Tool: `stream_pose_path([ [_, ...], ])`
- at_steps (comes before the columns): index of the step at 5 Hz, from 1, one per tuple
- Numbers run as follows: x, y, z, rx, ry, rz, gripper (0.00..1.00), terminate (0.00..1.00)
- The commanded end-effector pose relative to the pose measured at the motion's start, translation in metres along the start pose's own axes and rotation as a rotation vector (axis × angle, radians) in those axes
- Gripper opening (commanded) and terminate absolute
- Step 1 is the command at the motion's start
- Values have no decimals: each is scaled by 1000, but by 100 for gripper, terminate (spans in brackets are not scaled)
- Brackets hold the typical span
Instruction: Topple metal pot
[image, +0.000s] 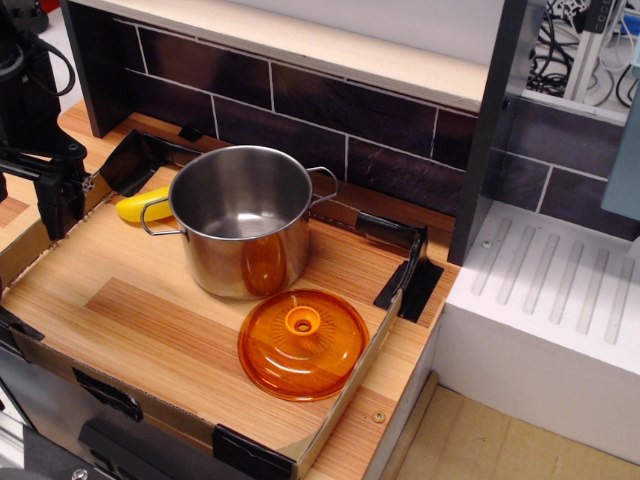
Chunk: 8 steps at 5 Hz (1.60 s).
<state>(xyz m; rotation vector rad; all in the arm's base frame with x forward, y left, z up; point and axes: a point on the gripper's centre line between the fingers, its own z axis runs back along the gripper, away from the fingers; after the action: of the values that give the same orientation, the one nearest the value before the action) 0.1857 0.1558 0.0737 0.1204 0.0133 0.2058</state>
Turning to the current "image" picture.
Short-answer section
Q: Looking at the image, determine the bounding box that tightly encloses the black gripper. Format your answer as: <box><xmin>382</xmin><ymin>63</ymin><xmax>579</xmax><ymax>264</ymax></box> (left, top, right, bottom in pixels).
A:
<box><xmin>1</xmin><ymin>127</ymin><xmax>93</xmax><ymax>240</ymax></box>

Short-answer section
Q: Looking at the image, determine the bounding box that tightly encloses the stainless steel pot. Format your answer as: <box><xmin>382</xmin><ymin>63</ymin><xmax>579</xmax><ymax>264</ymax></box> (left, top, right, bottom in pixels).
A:
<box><xmin>142</xmin><ymin>145</ymin><xmax>339</xmax><ymax>300</ymax></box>

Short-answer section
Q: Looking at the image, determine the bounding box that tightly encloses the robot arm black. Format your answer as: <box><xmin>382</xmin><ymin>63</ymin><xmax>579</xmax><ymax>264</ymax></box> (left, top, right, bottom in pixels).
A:
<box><xmin>1</xmin><ymin>1</ymin><xmax>93</xmax><ymax>240</ymax></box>

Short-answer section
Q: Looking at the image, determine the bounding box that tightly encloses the cardboard fence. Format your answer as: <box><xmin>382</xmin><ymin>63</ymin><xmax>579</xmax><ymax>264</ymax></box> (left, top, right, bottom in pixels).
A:
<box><xmin>1</xmin><ymin>134</ymin><xmax>446</xmax><ymax>479</ymax></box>

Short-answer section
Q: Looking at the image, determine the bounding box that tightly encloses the yellow plastic banana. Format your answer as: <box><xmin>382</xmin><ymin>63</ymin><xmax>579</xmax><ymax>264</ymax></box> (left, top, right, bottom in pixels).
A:
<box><xmin>116</xmin><ymin>186</ymin><xmax>173</xmax><ymax>223</ymax></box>

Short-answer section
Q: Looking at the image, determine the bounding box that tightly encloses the orange glass lid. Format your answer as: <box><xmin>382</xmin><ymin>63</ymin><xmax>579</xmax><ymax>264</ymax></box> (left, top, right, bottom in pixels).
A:
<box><xmin>237</xmin><ymin>289</ymin><xmax>369</xmax><ymax>402</ymax></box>

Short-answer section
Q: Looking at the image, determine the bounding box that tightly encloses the brass screw grommet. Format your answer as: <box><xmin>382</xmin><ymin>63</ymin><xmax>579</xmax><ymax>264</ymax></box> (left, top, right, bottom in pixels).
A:
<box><xmin>372</xmin><ymin>411</ymin><xmax>386</xmax><ymax>423</ymax></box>

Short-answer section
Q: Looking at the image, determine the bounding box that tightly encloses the wooden shelf with dark posts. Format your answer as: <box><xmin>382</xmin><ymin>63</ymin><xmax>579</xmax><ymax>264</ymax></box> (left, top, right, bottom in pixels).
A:
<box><xmin>62</xmin><ymin>1</ymin><xmax>537</xmax><ymax>264</ymax></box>

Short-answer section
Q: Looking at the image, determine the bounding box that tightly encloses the white drainboard sink unit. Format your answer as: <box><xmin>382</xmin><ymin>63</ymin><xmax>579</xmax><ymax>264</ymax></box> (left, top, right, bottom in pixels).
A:
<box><xmin>433</xmin><ymin>202</ymin><xmax>639</xmax><ymax>463</ymax></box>

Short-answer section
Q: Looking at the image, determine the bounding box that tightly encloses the bundle of black cables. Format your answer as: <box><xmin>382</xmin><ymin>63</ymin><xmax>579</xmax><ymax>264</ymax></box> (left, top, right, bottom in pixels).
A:
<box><xmin>527</xmin><ymin>0</ymin><xmax>640</xmax><ymax>109</ymax></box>

